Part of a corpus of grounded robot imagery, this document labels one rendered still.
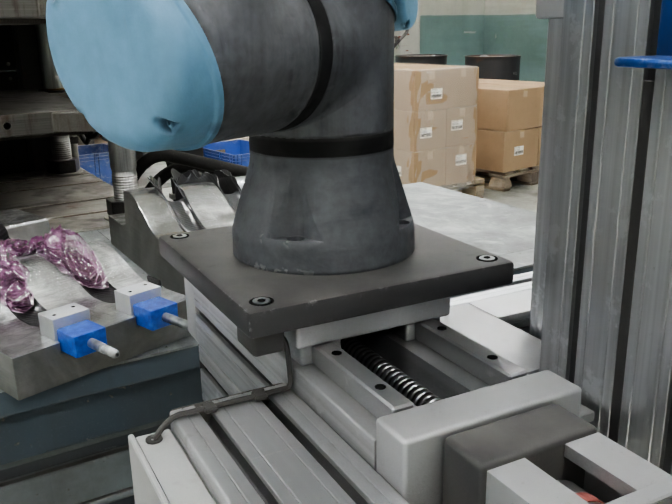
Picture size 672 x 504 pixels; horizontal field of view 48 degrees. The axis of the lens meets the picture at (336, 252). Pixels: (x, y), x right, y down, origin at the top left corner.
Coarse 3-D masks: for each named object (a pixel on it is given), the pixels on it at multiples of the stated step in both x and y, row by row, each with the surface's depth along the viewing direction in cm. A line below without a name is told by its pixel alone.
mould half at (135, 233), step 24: (144, 192) 135; (192, 192) 138; (216, 192) 139; (120, 216) 149; (144, 216) 130; (168, 216) 131; (216, 216) 134; (120, 240) 146; (144, 240) 132; (144, 264) 134; (168, 264) 122; (168, 288) 124
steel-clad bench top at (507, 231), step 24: (408, 192) 194; (432, 192) 194; (456, 192) 193; (432, 216) 170; (456, 216) 169; (480, 216) 169; (504, 216) 169; (528, 216) 168; (96, 240) 155; (480, 240) 150; (504, 240) 150; (528, 240) 150; (528, 264) 135; (192, 336) 106
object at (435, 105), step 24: (408, 72) 485; (432, 72) 488; (456, 72) 501; (408, 96) 489; (432, 96) 494; (456, 96) 507; (408, 120) 493; (432, 120) 498; (456, 120) 511; (408, 144) 497; (432, 144) 503; (456, 144) 516; (408, 168) 502; (432, 168) 508; (456, 168) 521; (480, 192) 541
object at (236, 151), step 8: (208, 144) 534; (216, 144) 537; (224, 144) 541; (232, 144) 545; (240, 144) 549; (248, 144) 540; (208, 152) 507; (216, 152) 500; (232, 152) 547; (240, 152) 550; (248, 152) 542; (224, 160) 494; (232, 160) 485; (240, 160) 486; (248, 160) 489
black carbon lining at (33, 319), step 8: (0, 224) 123; (0, 232) 123; (88, 288) 108; (96, 288) 109; (112, 288) 109; (96, 296) 107; (104, 296) 108; (112, 296) 108; (40, 304) 102; (16, 312) 100; (32, 312) 101; (40, 312) 101; (24, 320) 99; (32, 320) 99
